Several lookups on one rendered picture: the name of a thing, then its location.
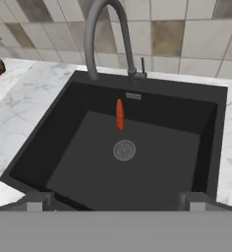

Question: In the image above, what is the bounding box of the orange carrot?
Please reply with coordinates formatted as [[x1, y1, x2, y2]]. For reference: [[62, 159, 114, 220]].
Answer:
[[115, 97, 126, 131]]

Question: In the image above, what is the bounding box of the grey curved tap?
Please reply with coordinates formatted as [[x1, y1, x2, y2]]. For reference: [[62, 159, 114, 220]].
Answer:
[[84, 0, 148, 82]]

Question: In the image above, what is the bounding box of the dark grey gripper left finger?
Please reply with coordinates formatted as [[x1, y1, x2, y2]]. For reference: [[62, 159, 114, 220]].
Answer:
[[0, 191, 55, 212]]

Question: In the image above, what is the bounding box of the black sink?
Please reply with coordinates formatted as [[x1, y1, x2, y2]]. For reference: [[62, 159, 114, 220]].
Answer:
[[0, 69, 229, 212]]

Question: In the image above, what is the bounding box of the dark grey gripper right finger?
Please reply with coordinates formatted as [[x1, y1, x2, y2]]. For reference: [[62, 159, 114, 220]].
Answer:
[[178, 191, 232, 212]]

